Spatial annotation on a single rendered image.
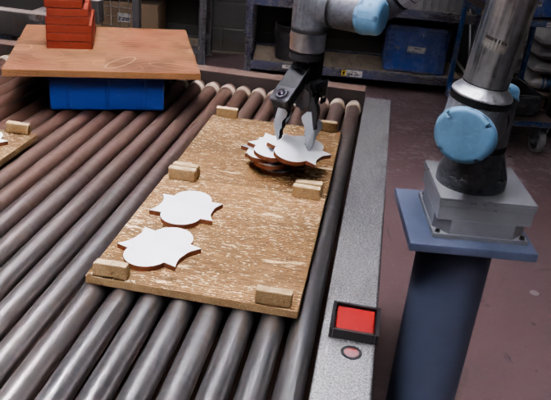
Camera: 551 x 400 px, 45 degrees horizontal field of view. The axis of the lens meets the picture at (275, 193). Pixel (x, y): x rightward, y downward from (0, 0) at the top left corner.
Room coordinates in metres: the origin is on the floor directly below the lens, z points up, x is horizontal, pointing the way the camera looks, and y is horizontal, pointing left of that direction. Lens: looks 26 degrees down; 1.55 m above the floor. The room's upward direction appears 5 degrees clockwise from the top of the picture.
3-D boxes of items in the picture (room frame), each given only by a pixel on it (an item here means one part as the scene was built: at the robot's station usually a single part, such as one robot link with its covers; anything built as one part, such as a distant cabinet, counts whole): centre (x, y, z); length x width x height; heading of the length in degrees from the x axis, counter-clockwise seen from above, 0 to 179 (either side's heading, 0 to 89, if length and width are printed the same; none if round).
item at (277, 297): (0.87, -0.01, 0.95); 0.06 x 0.02 x 0.03; 82
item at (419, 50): (5.52, -1.03, 0.32); 0.50 x 0.41 x 0.37; 86
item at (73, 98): (1.85, 0.51, 0.97); 0.31 x 0.31 x 0.10; 14
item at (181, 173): (1.29, 0.20, 0.95); 0.06 x 0.02 x 0.03; 82
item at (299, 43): (1.40, -0.04, 1.23); 0.08 x 0.08 x 0.05
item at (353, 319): (0.86, -0.14, 0.92); 0.06 x 0.06 x 0.01; 82
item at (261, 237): (1.08, 0.09, 0.93); 0.41 x 0.35 x 0.02; 172
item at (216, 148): (1.49, 0.04, 0.93); 0.41 x 0.35 x 0.02; 173
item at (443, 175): (1.36, -0.43, 1.01); 0.15 x 0.15 x 0.10
